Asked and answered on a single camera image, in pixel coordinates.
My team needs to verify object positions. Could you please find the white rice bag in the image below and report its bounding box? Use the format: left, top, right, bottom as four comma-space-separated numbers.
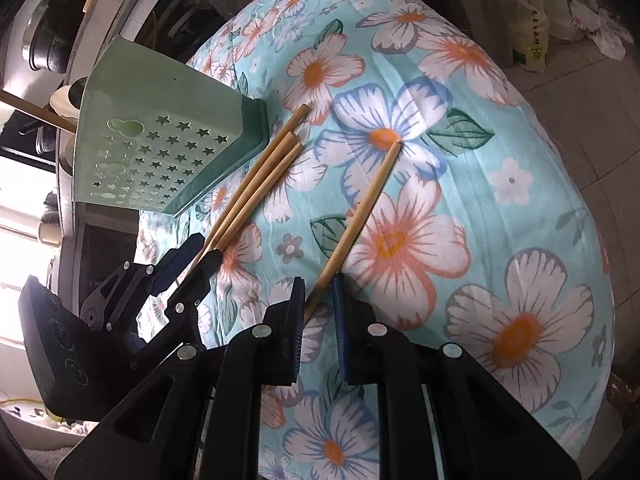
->
512, 0, 551, 73

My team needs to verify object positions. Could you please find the black cooking pot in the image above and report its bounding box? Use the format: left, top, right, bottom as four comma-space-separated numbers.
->
22, 0, 93, 72

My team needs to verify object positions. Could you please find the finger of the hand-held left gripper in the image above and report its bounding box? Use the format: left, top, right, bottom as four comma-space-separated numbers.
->
130, 249, 225, 361
80, 234, 205, 333

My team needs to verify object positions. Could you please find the green plastic utensil holder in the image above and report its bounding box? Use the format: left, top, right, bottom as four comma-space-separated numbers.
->
71, 34, 271, 218

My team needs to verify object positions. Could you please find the cream plastic spoon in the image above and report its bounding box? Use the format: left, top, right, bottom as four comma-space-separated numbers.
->
50, 77, 88, 116

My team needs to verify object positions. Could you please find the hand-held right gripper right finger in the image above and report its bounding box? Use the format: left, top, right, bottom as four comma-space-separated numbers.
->
332, 274, 583, 480

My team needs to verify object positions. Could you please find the floral turquoise blanket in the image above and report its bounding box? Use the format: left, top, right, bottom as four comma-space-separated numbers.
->
132, 0, 618, 480

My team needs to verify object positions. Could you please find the bundle of wooden chopsticks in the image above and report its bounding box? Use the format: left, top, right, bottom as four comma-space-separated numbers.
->
190, 104, 311, 271

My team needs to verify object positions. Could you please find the black wok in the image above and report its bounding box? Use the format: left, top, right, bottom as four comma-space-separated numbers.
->
0, 105, 63, 156

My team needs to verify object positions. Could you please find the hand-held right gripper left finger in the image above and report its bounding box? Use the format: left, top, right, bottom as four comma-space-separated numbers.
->
62, 276, 307, 480

